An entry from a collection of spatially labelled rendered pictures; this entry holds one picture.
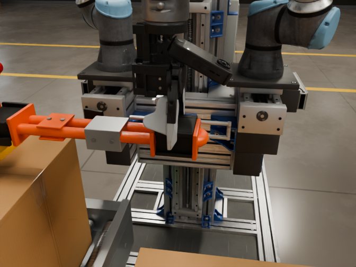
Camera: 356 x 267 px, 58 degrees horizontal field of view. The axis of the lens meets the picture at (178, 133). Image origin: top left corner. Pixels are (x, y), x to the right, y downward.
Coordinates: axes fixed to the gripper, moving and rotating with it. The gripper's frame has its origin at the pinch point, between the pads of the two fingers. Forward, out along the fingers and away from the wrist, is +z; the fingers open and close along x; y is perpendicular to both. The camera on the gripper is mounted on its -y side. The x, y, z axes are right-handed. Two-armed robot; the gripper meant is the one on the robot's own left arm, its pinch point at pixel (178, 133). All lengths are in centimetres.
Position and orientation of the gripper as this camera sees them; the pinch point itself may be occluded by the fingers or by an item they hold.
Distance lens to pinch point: 60.9
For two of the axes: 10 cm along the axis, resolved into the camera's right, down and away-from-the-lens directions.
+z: 0.0, 8.9, 4.6
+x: -1.6, 4.5, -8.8
